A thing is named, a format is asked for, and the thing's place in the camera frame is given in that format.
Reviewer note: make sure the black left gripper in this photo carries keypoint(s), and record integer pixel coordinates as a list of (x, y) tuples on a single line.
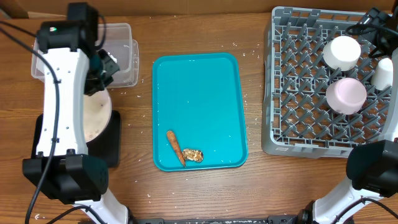
[(113, 67)]

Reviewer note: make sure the large white plate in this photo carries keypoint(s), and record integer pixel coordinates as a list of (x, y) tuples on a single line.
[(97, 111)]

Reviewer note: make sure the orange carrot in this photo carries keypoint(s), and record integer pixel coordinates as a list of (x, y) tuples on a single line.
[(175, 146)]

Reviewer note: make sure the brown food scrap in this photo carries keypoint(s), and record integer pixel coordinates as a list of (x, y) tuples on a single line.
[(193, 155)]

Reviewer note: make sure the pale green bowl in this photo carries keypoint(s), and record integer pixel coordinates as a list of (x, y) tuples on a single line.
[(342, 52)]

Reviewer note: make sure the small pink plate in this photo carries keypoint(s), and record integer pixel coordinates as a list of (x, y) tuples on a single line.
[(346, 96)]

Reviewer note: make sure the white cup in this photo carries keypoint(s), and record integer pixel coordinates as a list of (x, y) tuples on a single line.
[(383, 74)]

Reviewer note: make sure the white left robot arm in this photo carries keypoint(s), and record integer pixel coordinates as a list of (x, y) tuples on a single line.
[(75, 66)]

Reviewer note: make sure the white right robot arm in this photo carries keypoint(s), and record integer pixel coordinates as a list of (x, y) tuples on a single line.
[(371, 169)]

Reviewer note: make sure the clear plastic bin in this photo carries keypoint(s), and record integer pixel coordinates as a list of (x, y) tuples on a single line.
[(123, 49)]

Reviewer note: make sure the black tray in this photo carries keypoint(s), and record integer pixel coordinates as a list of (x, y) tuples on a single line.
[(106, 146)]

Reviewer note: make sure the teal plastic tray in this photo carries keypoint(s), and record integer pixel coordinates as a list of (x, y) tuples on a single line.
[(199, 98)]

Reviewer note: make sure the grey dish rack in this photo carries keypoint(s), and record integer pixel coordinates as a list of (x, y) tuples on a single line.
[(297, 120)]

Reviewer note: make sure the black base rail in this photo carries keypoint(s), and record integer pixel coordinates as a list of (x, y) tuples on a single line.
[(273, 219)]

